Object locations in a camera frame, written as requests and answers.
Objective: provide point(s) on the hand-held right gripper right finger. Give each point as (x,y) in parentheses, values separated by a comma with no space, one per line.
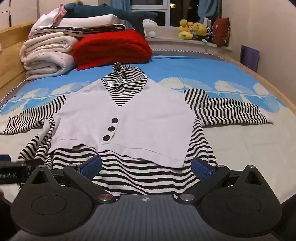
(201,169)

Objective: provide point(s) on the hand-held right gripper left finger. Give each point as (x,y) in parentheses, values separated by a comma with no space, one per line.
(91,166)

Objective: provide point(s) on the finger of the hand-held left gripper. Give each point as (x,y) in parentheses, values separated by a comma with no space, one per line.
(5,158)

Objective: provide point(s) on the striped and white sweater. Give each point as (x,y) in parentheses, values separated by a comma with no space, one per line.
(138,115)

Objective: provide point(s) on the blue and cream bed sheet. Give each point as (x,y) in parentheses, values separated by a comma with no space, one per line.
(208,69)

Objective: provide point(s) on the speckled cream folded blanket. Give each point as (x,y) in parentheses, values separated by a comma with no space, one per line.
(46,64)

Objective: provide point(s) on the red folded blanket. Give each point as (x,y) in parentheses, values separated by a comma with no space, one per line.
(111,48)

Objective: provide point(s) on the purple board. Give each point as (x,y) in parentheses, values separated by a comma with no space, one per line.
(249,58)

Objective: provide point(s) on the plain cream folded blanket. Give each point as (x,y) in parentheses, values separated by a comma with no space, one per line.
(46,42)

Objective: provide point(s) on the white window sill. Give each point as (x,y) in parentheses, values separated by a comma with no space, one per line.
(175,42)

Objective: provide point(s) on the striped plush toy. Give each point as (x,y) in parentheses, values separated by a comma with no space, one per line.
(208,34)

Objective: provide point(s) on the dark red cushion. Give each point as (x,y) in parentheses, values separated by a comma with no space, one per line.
(220,31)

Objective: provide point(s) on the yellow plush toy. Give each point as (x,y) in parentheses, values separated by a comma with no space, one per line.
(200,29)
(185,30)

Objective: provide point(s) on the white folded duvet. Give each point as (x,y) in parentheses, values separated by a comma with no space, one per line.
(92,20)

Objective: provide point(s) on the white wardrobe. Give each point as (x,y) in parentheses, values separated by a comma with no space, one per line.
(18,11)

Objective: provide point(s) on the white and pink cloth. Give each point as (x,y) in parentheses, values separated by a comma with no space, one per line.
(50,16)

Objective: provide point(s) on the white plush toy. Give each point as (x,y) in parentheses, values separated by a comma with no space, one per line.
(149,26)

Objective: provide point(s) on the teal shark plush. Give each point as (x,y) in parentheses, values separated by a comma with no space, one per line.
(97,10)

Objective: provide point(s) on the blue curtain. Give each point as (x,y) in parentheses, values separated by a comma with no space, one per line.
(119,9)
(210,10)

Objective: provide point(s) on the window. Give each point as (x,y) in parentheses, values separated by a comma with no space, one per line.
(148,11)

